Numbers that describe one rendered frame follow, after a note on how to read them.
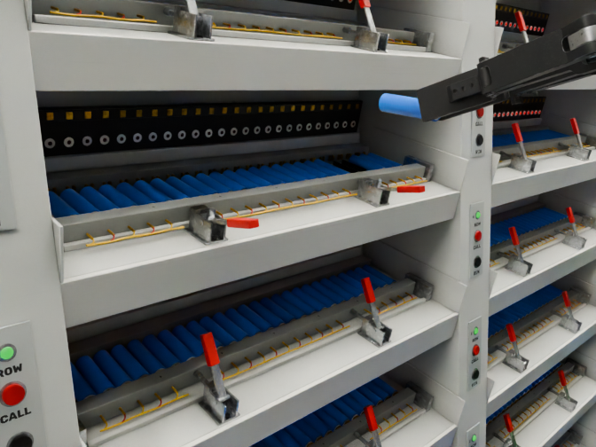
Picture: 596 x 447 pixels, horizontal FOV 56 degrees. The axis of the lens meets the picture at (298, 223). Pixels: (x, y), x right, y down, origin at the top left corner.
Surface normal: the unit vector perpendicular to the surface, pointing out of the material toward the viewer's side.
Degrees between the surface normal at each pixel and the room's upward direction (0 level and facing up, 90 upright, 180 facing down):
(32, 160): 90
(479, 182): 90
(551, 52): 92
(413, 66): 106
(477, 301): 90
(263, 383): 16
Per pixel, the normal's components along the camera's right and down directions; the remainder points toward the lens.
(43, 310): 0.69, 0.11
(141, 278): 0.67, 0.37
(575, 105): -0.72, 0.16
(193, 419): 0.15, -0.91
